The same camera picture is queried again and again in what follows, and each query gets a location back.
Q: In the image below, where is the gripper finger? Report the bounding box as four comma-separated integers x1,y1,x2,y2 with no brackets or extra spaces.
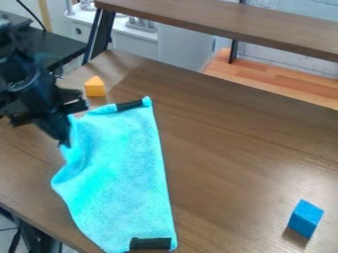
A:
40,115,74,148

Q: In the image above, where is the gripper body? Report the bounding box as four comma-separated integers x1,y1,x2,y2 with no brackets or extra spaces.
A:
0,96,90,128

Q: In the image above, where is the cyan cloth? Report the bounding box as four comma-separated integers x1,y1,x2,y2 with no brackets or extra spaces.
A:
48,95,180,253

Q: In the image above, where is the yellow toy cheese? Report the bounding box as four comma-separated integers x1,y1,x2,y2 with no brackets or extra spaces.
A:
83,75,108,98

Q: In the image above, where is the black table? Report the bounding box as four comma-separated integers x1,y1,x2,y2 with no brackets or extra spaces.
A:
0,10,90,72

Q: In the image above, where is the white cabinet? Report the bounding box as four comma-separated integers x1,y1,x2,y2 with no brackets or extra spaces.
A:
64,0,218,73

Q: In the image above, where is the wooden shelf with black legs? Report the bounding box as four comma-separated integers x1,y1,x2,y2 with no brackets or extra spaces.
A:
81,0,338,65

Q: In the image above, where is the blue block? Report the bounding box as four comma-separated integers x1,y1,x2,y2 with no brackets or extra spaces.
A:
286,198,326,239

